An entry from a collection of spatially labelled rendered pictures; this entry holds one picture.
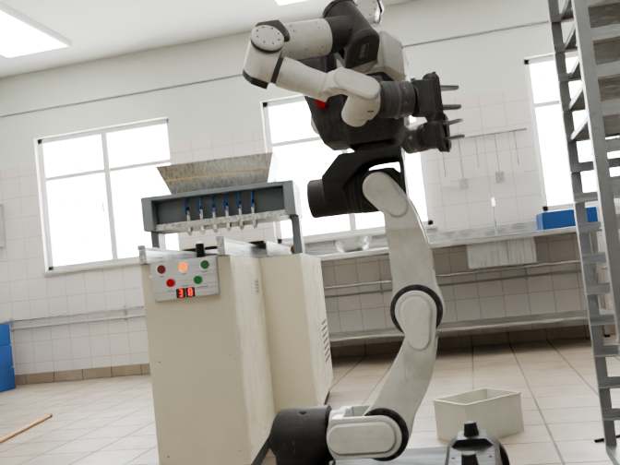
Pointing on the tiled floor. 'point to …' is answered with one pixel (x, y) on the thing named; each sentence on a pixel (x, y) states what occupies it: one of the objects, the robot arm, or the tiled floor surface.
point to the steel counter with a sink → (478, 238)
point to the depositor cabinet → (296, 330)
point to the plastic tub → (480, 412)
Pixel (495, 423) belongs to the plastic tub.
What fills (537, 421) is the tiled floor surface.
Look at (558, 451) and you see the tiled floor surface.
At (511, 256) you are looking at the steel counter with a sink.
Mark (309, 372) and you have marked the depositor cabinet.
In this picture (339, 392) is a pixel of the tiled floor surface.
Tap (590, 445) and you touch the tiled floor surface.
